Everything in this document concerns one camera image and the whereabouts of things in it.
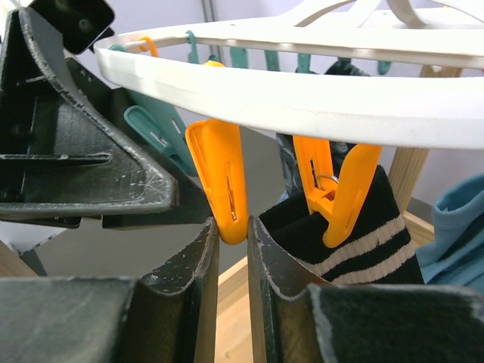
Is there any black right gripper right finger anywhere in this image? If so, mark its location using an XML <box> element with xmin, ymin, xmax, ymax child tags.
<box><xmin>247</xmin><ymin>218</ymin><xmax>483</xmax><ymax>362</ymax></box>

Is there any teal clothespin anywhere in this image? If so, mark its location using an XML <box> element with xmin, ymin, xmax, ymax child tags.
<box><xmin>123</xmin><ymin>90</ymin><xmax>197</xmax><ymax>177</ymax></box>

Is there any wooden hanger stand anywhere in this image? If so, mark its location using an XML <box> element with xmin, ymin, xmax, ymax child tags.
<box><xmin>0</xmin><ymin>64</ymin><xmax>464</xmax><ymax>363</ymax></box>

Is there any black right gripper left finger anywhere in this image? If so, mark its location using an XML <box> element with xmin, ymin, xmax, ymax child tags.
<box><xmin>1</xmin><ymin>219</ymin><xmax>219</xmax><ymax>362</ymax></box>

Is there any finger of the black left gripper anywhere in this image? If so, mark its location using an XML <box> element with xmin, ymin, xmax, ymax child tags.
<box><xmin>67</xmin><ymin>58</ymin><xmax>212</xmax><ymax>229</ymax></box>
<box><xmin>0</xmin><ymin>7</ymin><xmax>180</xmax><ymax>220</ymax></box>

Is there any orange clothespin holding sock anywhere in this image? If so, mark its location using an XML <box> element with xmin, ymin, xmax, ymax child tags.
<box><xmin>304</xmin><ymin>144</ymin><xmax>382</xmax><ymax>248</ymax></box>

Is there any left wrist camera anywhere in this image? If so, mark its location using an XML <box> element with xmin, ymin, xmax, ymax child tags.
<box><xmin>29</xmin><ymin>0</ymin><xmax>115</xmax><ymax>54</ymax></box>

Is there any black patterned sock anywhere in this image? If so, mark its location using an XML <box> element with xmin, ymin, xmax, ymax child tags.
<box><xmin>275</xmin><ymin>56</ymin><xmax>371</xmax><ymax>205</ymax></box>

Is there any white round clip hanger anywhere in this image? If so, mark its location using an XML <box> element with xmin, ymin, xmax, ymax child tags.
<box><xmin>95</xmin><ymin>1</ymin><xmax>483</xmax><ymax>149</ymax></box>

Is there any blue ribbed sock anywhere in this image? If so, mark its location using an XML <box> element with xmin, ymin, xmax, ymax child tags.
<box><xmin>416</xmin><ymin>174</ymin><xmax>483</xmax><ymax>293</ymax></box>

